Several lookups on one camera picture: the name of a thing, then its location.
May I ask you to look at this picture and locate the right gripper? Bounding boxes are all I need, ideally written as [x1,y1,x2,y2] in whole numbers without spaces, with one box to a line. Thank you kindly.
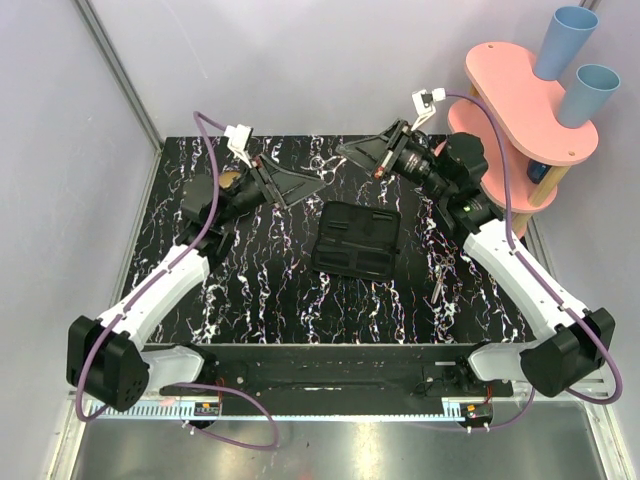
[337,118,454,200]

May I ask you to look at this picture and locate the black zip tool case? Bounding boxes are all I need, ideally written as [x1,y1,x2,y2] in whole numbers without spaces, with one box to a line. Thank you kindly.
[311,201,402,282]

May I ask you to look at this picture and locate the silver scissors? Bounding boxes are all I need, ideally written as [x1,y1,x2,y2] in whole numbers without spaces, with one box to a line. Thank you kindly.
[309,155,346,185]
[430,254,454,304]

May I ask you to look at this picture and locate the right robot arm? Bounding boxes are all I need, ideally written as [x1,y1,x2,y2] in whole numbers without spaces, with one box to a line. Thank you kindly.
[338,120,615,398]

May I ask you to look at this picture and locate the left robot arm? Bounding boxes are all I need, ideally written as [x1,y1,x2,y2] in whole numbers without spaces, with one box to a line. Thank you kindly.
[66,154,325,412]

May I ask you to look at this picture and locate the bronze bowl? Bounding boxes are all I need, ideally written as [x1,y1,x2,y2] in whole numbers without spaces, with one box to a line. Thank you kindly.
[218,171,241,189]

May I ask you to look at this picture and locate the dark blue cup on shelf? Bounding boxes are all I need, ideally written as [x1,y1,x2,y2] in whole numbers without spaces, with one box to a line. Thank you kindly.
[526,159,551,184]

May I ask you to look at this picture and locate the pink three-tier shelf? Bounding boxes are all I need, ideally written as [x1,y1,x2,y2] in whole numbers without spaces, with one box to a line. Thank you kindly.
[447,41,599,237]

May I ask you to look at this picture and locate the blue cup lower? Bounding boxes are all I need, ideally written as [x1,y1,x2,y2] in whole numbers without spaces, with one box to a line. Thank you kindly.
[556,64,621,129]

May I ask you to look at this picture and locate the blue cup upper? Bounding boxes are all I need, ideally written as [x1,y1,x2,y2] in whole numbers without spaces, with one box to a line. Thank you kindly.
[533,6,599,81]

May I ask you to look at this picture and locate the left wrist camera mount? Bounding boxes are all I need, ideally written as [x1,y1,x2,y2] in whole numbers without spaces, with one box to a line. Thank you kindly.
[223,124,256,168]

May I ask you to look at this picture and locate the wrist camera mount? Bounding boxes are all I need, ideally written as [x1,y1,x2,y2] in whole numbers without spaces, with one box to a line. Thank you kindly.
[411,88,446,131]
[223,124,256,168]

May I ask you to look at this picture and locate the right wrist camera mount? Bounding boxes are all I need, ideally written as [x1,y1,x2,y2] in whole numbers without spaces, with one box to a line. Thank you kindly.
[411,88,446,131]

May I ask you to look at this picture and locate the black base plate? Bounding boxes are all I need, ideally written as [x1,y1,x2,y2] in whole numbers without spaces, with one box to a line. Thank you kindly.
[159,343,516,399]

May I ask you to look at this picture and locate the aluminium rail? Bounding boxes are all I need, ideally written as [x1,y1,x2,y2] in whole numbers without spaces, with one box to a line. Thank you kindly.
[68,360,612,402]

